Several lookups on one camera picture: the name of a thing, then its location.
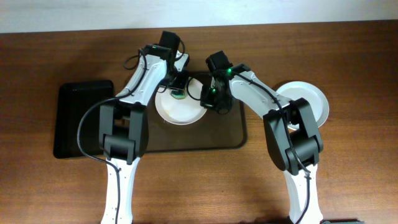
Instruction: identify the green yellow scrub sponge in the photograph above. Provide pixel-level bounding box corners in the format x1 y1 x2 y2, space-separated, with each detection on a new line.
170 90 186 100

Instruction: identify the white plate top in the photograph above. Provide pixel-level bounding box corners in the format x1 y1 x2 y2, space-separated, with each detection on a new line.
155 87 207 125

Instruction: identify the white plate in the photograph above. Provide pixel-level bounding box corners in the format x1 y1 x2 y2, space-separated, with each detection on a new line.
276 81 330 127
155 87 207 125

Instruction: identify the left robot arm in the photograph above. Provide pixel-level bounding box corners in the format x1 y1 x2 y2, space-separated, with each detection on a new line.
99 31 189 223

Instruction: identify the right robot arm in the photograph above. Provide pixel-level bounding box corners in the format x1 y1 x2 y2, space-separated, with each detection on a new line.
200 51 323 223

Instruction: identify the brown plastic serving tray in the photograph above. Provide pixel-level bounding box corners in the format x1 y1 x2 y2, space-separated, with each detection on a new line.
146 71 247 153

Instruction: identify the black rectangular tray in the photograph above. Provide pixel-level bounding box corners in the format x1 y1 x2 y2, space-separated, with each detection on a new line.
53 80 114 159

